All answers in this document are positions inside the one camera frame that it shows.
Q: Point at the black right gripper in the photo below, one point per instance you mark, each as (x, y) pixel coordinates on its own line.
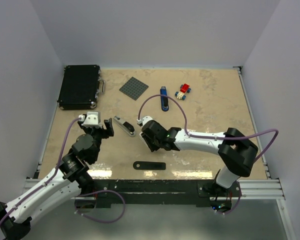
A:
(156, 148)

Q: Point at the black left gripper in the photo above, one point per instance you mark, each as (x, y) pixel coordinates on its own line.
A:
(109, 131)

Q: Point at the black stapler top cover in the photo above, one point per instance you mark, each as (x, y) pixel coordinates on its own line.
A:
(149, 165)

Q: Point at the small white stapler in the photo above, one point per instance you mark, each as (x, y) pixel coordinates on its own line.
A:
(143, 140)

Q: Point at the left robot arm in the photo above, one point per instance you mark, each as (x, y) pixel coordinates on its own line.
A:
(68, 179)

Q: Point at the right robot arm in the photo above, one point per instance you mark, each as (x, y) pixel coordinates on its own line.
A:
(236, 151)

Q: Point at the grey studded building plate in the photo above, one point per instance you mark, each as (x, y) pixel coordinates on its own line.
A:
(134, 88)

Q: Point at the red white toy car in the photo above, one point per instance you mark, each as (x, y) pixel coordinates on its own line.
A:
(183, 90)

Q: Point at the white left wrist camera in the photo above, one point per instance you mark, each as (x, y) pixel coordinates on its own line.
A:
(91, 119)

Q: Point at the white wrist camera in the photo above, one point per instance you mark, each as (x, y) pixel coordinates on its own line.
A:
(142, 121)
(91, 119)

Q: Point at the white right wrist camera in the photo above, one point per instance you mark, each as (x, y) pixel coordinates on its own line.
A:
(142, 121)

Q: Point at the black case with metal handle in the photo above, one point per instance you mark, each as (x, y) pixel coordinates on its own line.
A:
(81, 86)

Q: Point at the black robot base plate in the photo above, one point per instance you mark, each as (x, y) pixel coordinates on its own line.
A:
(201, 193)

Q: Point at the aluminium table edge rail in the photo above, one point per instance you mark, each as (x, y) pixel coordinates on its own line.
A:
(258, 189)

